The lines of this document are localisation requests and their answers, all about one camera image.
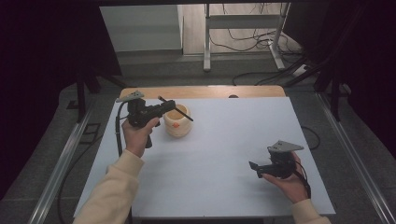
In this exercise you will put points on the metal floor rail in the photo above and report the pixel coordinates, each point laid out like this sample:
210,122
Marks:
57,174
358,161

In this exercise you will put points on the white table board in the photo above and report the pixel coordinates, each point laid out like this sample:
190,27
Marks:
218,155

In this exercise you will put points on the cream ceramic cup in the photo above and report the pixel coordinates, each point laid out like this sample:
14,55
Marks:
177,127

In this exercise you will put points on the black metal stand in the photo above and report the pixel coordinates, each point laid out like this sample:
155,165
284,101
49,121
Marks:
81,99
335,96

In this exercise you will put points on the black floor bracket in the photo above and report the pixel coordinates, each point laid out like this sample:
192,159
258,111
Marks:
90,133

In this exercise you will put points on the black pen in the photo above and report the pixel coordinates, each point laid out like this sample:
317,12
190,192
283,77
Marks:
183,115

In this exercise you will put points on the wooden table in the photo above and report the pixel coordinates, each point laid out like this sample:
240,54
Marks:
211,92

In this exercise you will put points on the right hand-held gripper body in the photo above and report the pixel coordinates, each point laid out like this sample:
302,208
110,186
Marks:
278,168

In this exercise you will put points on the person's left hand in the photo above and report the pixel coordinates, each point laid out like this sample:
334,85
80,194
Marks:
137,138

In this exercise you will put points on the person's right hand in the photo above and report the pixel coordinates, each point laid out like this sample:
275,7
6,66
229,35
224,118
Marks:
291,186

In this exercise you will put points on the grey cabinet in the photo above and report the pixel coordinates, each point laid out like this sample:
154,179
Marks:
141,29

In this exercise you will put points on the white metal desk frame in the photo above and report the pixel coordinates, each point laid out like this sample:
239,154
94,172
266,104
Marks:
243,21

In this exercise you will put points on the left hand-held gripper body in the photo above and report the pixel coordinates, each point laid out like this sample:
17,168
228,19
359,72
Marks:
140,113

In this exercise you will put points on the white power strip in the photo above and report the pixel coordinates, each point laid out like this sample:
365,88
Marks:
300,70

